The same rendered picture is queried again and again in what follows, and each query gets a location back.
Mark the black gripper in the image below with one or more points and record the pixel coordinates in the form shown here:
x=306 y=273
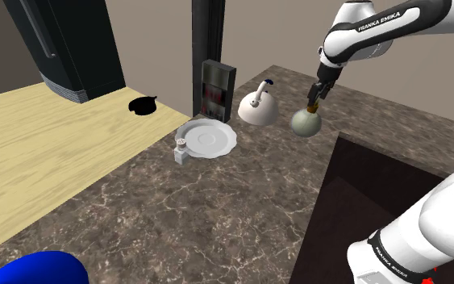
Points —
x=327 y=74

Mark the round grey-green vase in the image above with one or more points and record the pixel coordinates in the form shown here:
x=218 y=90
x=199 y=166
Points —
x=306 y=123

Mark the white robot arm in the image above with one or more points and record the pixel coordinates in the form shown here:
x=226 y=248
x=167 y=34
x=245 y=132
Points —
x=372 y=39

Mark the black spice rack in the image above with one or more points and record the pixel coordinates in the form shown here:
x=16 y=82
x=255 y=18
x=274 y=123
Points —
x=218 y=91

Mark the dark brown sink basin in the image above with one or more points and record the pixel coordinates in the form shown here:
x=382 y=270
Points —
x=352 y=196

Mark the black upright pillar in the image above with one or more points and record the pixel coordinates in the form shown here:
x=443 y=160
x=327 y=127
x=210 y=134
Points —
x=207 y=35

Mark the white scalloped plate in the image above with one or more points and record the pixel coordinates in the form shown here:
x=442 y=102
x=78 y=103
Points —
x=210 y=139

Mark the small white salt shaker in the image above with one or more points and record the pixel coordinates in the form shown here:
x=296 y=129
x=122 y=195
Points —
x=180 y=154

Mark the black pan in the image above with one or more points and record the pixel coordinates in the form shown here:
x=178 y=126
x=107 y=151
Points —
x=143 y=106

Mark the black refrigerator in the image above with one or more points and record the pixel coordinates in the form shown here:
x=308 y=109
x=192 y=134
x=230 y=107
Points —
x=77 y=47

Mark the blue rounded object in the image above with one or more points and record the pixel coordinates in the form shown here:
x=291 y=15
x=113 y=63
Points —
x=38 y=269

